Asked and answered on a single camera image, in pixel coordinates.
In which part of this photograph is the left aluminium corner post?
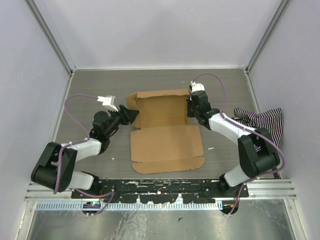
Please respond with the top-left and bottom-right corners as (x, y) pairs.
(25, 0), (76, 75)

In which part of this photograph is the brown cardboard box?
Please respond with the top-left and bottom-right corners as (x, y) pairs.
(126, 88), (205, 175)

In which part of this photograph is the aluminium front rail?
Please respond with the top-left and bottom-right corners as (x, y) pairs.
(24, 178), (297, 201)

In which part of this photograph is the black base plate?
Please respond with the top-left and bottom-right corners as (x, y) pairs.
(70, 177), (250, 205)

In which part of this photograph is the right aluminium corner post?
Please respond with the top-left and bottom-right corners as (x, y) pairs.
(244, 0), (292, 75)

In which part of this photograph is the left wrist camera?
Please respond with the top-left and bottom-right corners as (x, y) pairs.
(97, 95), (119, 112)

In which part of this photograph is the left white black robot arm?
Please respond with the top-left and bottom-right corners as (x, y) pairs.
(30, 105), (139, 199)

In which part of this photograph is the aluminium corner post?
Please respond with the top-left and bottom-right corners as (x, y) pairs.
(244, 0), (292, 75)
(25, 0), (76, 75)

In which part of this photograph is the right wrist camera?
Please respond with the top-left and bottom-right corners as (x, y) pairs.
(189, 80), (205, 96)

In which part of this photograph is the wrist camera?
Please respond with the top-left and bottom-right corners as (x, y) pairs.
(189, 80), (205, 96)
(97, 95), (119, 112)

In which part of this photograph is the striped purple cloth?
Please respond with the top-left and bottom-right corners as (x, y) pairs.
(233, 108), (285, 147)

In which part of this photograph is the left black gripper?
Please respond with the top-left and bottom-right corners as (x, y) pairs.
(105, 104), (140, 137)

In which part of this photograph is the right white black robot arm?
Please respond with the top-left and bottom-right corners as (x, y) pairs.
(186, 90), (280, 198)

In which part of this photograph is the white slotted cable duct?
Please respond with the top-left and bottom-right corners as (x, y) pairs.
(35, 199), (223, 211)

